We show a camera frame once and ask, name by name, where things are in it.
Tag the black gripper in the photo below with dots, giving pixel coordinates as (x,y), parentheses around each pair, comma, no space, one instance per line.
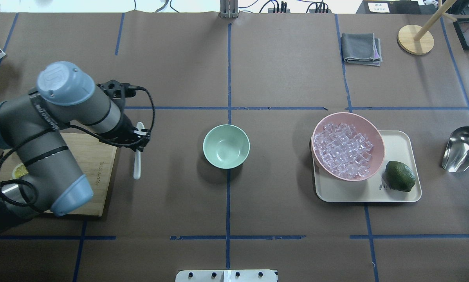
(125,128)

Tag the white plastic spoon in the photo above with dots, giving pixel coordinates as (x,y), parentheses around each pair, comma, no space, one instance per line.
(137,158)

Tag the metal ice scoop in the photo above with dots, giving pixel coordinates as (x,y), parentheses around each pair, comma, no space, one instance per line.
(456,154)

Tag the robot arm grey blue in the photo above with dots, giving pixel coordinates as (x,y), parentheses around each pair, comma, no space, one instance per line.
(39,172)

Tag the mint green bowl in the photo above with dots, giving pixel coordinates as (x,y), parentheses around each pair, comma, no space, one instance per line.
(226,146)

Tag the clear ice cubes pile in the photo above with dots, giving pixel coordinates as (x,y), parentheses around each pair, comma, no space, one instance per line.
(343,150)

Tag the pink bowl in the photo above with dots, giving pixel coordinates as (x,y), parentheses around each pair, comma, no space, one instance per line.
(362,125)

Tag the wooden cutting board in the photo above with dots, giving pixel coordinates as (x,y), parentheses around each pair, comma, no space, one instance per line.
(95,159)

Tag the lemon slice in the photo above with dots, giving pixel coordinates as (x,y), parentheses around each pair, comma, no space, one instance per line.
(19,171)

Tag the folded grey cloth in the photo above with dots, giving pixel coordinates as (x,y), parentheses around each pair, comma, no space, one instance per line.
(363,49)

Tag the beige plastic tray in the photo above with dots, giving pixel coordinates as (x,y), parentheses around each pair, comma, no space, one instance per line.
(375,189)

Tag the green lime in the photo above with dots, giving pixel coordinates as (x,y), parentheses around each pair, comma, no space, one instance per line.
(399,176)

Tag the wooden stand with round base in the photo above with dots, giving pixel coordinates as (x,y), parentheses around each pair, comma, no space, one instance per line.
(416,39)

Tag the aluminium frame post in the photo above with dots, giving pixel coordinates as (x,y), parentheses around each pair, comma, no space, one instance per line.
(229,9)

